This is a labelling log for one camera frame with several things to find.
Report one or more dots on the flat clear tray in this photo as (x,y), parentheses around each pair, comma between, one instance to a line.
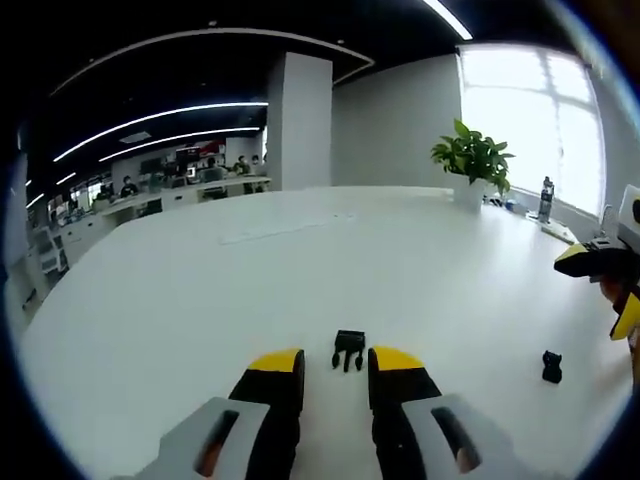
(560,233)

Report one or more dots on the dark water bottle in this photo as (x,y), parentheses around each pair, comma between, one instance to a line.
(547,200)

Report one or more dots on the green potted plant white pot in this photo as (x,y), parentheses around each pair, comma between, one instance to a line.
(475,155)

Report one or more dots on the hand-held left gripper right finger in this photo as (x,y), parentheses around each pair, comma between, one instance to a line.
(400,425)

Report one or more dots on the white office desk row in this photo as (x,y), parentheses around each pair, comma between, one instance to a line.
(170,197)

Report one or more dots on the black pronged plastic buckle part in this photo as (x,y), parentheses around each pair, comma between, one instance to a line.
(349,341)

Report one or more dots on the long ceiling light strip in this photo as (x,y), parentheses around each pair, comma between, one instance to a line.
(450,19)

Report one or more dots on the person's right hand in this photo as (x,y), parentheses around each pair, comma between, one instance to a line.
(614,291)

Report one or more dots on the black socket plastic buckle part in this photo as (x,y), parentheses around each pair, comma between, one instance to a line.
(552,368)

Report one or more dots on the white mesh office chair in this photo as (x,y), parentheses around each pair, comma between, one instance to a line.
(50,247)

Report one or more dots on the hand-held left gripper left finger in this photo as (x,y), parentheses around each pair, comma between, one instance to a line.
(260,425)

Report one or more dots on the bright window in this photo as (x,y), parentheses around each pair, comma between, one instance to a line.
(530,120)

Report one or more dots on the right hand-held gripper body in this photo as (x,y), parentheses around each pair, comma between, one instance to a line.
(631,220)

